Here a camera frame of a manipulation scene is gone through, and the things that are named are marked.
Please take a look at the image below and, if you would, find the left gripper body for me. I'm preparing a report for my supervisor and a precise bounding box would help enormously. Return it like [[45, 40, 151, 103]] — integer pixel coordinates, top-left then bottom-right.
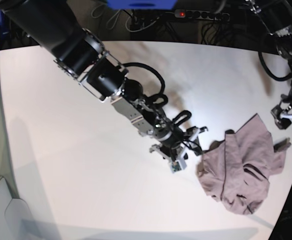
[[271, 94, 292, 130]]

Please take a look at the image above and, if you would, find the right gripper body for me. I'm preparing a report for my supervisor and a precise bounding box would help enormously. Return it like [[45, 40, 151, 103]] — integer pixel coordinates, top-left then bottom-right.
[[149, 126, 201, 163]]

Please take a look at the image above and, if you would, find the mauve pink t-shirt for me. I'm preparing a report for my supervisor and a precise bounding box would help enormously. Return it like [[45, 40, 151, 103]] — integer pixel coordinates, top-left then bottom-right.
[[196, 114, 291, 215]]

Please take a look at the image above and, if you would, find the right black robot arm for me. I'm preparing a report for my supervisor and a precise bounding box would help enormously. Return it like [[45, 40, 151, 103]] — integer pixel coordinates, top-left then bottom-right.
[[0, 0, 203, 165]]

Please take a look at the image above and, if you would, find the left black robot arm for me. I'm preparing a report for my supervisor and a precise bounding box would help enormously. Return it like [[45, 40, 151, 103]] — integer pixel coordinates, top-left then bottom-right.
[[247, 0, 292, 130]]

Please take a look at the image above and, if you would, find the black power strip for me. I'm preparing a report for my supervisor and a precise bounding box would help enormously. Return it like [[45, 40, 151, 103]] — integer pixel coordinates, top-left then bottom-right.
[[174, 9, 230, 22]]

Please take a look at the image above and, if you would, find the blue plastic bin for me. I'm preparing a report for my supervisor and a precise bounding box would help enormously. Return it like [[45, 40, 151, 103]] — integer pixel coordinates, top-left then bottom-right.
[[106, 0, 177, 10]]

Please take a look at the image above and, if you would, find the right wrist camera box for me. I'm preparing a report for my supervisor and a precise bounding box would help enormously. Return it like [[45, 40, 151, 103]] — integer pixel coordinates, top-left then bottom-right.
[[170, 160, 187, 174]]

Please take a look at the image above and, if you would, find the white looped cable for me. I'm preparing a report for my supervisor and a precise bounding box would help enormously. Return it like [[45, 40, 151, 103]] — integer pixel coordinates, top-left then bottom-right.
[[106, 9, 136, 33]]

